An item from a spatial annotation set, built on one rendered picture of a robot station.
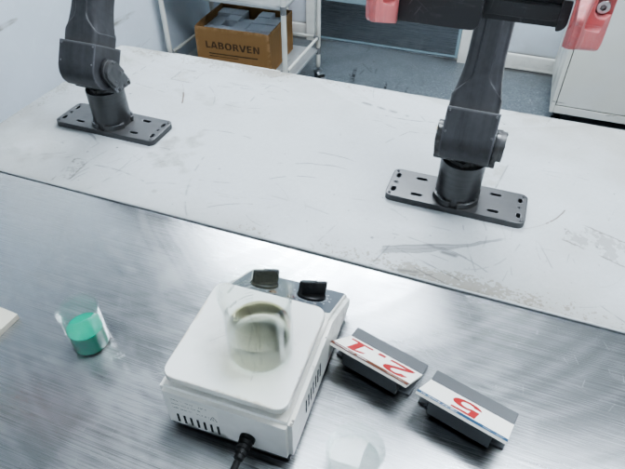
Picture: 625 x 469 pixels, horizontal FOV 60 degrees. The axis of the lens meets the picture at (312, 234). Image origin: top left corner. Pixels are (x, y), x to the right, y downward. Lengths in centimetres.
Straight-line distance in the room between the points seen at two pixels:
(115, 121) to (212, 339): 56
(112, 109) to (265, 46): 179
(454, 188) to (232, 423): 45
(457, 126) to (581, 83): 221
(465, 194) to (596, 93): 218
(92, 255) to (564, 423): 59
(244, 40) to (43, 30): 90
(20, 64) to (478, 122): 184
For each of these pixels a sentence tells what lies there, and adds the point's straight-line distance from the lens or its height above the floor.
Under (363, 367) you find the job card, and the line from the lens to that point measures 58.
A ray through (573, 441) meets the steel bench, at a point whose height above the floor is 90.
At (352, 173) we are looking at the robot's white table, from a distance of 86.
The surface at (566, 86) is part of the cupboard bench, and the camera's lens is 291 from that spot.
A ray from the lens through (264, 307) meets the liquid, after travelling 50.
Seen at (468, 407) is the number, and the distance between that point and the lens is 58.
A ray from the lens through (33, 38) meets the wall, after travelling 232.
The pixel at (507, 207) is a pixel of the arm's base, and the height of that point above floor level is 91.
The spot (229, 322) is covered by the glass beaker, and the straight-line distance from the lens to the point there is 45.
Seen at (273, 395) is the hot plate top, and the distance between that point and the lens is 49.
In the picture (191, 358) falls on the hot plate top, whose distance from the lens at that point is 52.
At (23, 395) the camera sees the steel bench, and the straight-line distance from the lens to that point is 66.
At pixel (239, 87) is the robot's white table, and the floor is 90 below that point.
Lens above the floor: 140
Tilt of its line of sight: 42 degrees down
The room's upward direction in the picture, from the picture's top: straight up
